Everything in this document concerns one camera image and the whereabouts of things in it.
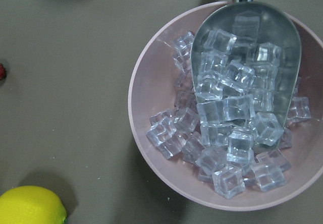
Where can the red strawberry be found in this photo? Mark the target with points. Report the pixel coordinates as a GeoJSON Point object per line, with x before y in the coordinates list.
{"type": "Point", "coordinates": [3, 72]}

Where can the pink bowl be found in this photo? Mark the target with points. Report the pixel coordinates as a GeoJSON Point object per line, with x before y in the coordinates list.
{"type": "Point", "coordinates": [151, 90]}

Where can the clear acrylic ice cubes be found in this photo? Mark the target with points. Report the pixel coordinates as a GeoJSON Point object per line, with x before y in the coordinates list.
{"type": "Point", "coordinates": [226, 125]}

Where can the metal ice scoop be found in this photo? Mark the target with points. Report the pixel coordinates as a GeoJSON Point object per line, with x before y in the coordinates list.
{"type": "Point", "coordinates": [275, 27]}

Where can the yellow lemon near bowl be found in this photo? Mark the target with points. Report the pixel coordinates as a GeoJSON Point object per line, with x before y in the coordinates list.
{"type": "Point", "coordinates": [32, 204]}

